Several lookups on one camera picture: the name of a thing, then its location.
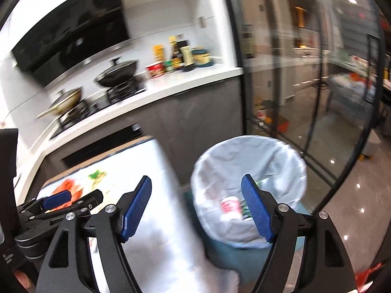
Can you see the blue condiment jar set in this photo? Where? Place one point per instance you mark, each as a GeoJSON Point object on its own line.
{"type": "Point", "coordinates": [202, 57]}

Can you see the small green spice jar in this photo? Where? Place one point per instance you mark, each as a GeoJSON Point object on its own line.
{"type": "Point", "coordinates": [169, 66]}

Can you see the orange plastic wrapper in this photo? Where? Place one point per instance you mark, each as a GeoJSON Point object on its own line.
{"type": "Point", "coordinates": [68, 186]}

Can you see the light blue tablecloth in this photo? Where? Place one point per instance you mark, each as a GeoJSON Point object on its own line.
{"type": "Point", "coordinates": [158, 235]}

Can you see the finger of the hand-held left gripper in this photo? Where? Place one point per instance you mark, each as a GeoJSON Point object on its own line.
{"type": "Point", "coordinates": [56, 200]}
{"type": "Point", "coordinates": [88, 200]}

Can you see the trash bin with white liner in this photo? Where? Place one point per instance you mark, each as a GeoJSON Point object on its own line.
{"type": "Point", "coordinates": [244, 158]}

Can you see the yellow seasoning packet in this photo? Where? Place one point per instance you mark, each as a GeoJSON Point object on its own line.
{"type": "Point", "coordinates": [158, 54]}

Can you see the person's left hand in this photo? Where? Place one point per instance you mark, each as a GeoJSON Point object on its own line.
{"type": "Point", "coordinates": [23, 278]}

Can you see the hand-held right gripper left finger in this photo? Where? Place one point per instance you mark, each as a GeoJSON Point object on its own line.
{"type": "Point", "coordinates": [137, 207]}

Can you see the teal trash bin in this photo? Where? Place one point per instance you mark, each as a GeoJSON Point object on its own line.
{"type": "Point", "coordinates": [229, 259]}

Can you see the white wall socket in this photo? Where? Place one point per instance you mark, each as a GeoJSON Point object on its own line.
{"type": "Point", "coordinates": [202, 22]}

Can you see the black range hood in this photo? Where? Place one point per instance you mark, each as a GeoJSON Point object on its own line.
{"type": "Point", "coordinates": [76, 27]}

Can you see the golden pan with lid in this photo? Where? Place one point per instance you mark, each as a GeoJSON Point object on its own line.
{"type": "Point", "coordinates": [67, 100]}

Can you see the black gas stove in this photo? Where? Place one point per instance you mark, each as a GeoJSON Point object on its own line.
{"type": "Point", "coordinates": [122, 94]}

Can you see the green wrapper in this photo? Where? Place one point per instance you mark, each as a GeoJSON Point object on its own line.
{"type": "Point", "coordinates": [246, 212]}

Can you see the red instant noodle cup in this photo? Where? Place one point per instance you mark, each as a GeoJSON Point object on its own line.
{"type": "Point", "coordinates": [155, 70]}

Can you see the black built-in appliance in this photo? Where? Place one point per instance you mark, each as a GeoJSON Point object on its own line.
{"type": "Point", "coordinates": [100, 146]}

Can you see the red plastic bag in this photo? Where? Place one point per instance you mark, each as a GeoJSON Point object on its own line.
{"type": "Point", "coordinates": [366, 276]}

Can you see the black framed glass door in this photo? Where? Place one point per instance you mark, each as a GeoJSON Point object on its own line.
{"type": "Point", "coordinates": [235, 36]}

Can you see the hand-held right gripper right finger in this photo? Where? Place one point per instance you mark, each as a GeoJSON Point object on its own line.
{"type": "Point", "coordinates": [256, 207]}

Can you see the grey kitchen cabinet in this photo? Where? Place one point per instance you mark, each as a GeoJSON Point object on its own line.
{"type": "Point", "coordinates": [198, 113]}

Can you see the large dark soy sauce bottle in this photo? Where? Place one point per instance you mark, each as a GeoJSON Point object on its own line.
{"type": "Point", "coordinates": [186, 56]}

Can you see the black wok with lid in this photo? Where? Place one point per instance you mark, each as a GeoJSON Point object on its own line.
{"type": "Point", "coordinates": [117, 73]}

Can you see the amber sauce bottle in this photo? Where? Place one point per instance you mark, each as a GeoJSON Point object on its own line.
{"type": "Point", "coordinates": [173, 50]}

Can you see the cluttered dining table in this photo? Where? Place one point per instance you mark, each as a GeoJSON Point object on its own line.
{"type": "Point", "coordinates": [351, 88]}

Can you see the yellow green snack packet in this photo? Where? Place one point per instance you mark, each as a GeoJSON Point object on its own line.
{"type": "Point", "coordinates": [97, 176]}

